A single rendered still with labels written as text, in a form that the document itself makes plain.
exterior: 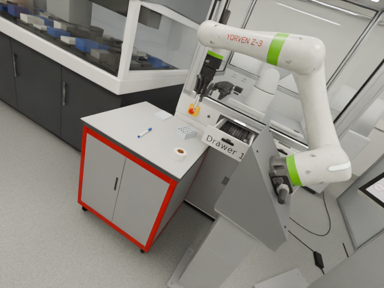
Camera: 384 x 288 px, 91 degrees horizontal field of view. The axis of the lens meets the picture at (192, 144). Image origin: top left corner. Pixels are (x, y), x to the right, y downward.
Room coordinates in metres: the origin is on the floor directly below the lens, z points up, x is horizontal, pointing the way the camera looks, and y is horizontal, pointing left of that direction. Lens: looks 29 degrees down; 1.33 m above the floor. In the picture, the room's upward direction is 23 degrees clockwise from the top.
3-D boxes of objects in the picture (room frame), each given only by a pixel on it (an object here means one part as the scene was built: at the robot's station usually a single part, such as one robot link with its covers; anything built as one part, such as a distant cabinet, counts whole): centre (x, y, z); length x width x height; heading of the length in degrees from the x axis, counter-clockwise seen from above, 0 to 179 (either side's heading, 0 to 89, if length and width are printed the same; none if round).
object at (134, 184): (1.04, 0.23, 0.38); 0.62 x 0.58 x 0.76; 77
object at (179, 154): (0.84, 0.04, 0.78); 0.07 x 0.07 x 0.04
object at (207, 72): (1.14, 0.07, 1.16); 0.08 x 0.07 x 0.09; 60
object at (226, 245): (0.72, -0.38, 0.38); 0.30 x 0.30 x 0.76; 73
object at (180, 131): (1.12, 0.06, 0.78); 0.12 x 0.08 x 0.04; 152
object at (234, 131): (1.18, -0.23, 0.87); 0.22 x 0.18 x 0.06; 167
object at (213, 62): (1.13, 0.07, 1.23); 0.12 x 0.09 x 0.06; 150
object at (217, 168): (1.70, -0.40, 0.40); 1.03 x 0.95 x 0.80; 77
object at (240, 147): (0.99, -0.18, 0.87); 0.29 x 0.02 x 0.11; 77
